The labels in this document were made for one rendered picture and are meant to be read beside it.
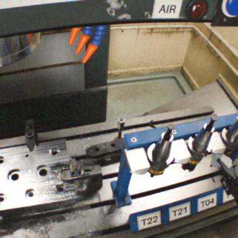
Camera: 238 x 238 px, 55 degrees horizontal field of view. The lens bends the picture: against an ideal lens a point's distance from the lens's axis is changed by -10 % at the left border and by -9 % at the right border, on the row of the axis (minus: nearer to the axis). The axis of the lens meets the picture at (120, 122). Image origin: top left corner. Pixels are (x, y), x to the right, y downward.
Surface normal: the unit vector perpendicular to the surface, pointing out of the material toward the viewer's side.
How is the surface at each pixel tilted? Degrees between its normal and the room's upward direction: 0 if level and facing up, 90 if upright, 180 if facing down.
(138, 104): 0
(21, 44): 90
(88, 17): 90
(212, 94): 24
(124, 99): 0
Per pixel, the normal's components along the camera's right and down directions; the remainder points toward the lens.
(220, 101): -0.32, -0.51
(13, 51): 0.63, 0.62
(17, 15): 0.27, 0.75
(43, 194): 0.07, -0.64
